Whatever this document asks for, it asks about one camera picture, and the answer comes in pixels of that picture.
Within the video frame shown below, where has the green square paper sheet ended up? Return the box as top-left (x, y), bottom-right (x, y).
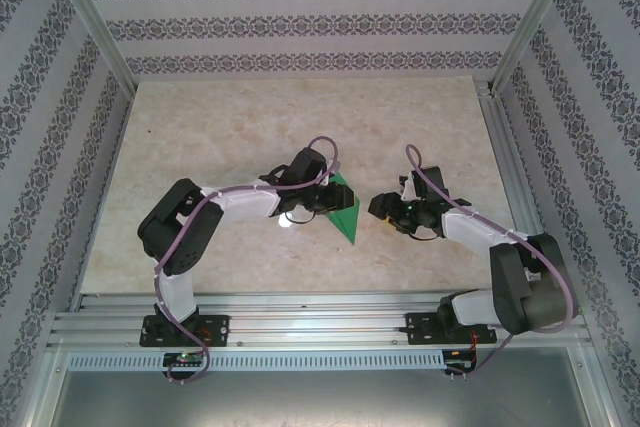
top-left (324, 171), bottom-right (360, 246)

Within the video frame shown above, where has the grey metal panel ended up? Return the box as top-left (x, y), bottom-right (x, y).
top-left (49, 369), bottom-right (601, 427)

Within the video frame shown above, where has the right gripper black cable loop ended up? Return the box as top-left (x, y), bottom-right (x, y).
top-left (399, 224), bottom-right (447, 242)

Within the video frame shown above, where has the gripper black cable loop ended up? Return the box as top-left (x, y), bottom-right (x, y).
top-left (399, 224), bottom-right (447, 242)
top-left (283, 206), bottom-right (317, 227)

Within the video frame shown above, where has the left gripper black cable loop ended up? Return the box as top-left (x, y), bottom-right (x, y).
top-left (283, 206), bottom-right (317, 227)

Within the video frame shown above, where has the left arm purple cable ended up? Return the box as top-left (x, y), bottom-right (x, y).
top-left (152, 135), bottom-right (344, 387)

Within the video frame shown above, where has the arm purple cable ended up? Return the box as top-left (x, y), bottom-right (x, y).
top-left (152, 135), bottom-right (344, 387)
top-left (404, 144), bottom-right (581, 378)

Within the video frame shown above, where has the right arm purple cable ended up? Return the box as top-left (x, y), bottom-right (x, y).
top-left (404, 144), bottom-right (581, 378)

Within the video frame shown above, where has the aluminium side rail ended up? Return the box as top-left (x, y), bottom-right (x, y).
top-left (474, 79), bottom-right (569, 308)

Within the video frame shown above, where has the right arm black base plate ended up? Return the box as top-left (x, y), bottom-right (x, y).
top-left (405, 310), bottom-right (497, 346)

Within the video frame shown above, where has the aluminium mounting rail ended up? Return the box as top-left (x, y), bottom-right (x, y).
top-left (47, 290), bottom-right (594, 349)

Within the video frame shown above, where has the slotted white cable duct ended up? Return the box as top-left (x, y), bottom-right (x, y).
top-left (67, 350), bottom-right (446, 372)

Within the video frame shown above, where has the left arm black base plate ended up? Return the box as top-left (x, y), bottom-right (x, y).
top-left (140, 314), bottom-right (231, 348)

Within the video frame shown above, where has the aluminium frame post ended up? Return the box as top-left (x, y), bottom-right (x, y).
top-left (42, 0), bottom-right (139, 93)
top-left (492, 0), bottom-right (584, 96)

